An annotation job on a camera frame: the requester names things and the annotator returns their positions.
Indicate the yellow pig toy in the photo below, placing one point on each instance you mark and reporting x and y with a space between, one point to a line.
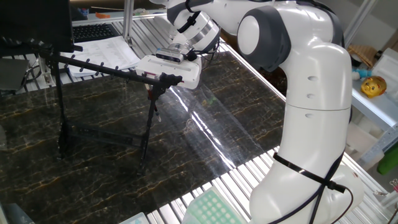
373 87

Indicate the green pipette tip box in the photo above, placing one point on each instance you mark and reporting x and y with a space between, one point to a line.
211 208

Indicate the blue plush toy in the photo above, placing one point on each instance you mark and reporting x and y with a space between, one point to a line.
362 74

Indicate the grey flat pad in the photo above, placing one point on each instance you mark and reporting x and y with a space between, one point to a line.
12 74

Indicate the black tripod stand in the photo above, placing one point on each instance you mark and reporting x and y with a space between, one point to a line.
169 80

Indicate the grey metal shelf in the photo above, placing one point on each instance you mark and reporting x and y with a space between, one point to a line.
373 109

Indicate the black keyboard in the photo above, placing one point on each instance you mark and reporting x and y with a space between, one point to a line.
93 31

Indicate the silver wrist camera blue ends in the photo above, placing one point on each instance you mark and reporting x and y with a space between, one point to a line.
169 56

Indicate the green plastic container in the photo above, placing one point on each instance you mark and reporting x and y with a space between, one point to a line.
388 161

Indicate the orange small tool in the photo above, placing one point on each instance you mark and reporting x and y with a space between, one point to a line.
102 15

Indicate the white paper stack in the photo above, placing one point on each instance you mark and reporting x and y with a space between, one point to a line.
105 53

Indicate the wicker basket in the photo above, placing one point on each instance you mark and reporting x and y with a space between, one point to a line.
362 54

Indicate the black monitor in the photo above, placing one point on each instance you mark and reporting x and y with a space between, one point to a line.
34 21

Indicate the aluminium frame post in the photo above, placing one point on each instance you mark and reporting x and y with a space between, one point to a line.
357 25
128 18

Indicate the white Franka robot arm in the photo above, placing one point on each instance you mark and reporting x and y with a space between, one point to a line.
317 93

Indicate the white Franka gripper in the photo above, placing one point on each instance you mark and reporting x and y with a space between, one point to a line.
190 73

